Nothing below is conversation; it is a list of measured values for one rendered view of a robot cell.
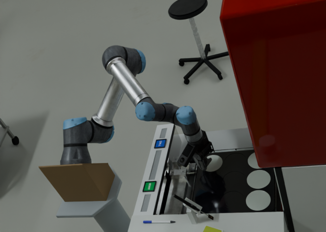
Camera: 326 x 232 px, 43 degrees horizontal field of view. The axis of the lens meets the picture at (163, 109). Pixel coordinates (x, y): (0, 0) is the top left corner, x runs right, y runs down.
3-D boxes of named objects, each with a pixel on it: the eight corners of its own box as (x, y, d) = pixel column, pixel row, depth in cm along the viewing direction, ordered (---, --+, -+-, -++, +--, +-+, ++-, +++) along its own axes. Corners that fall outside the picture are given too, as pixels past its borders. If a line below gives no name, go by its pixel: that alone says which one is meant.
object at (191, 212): (206, 216, 165) (198, 196, 157) (205, 225, 162) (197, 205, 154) (192, 217, 167) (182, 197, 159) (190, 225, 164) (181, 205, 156)
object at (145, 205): (181, 141, 222) (173, 123, 214) (163, 233, 183) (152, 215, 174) (165, 142, 225) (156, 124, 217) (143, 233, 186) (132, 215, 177)
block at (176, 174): (187, 172, 196) (186, 168, 195) (187, 178, 194) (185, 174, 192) (172, 173, 199) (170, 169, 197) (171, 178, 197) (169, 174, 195)
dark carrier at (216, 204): (273, 148, 189) (273, 147, 188) (274, 213, 164) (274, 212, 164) (200, 154, 201) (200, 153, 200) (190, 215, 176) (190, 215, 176)
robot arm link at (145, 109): (98, 36, 189) (152, 106, 162) (117, 41, 197) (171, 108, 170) (88, 57, 194) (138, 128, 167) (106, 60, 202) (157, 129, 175)
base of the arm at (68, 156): (53, 165, 201) (53, 144, 203) (73, 164, 215) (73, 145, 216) (78, 163, 195) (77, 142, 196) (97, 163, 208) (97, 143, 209)
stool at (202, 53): (237, 44, 421) (222, -19, 378) (234, 79, 381) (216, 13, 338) (183, 53, 441) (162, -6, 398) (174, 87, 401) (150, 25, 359)
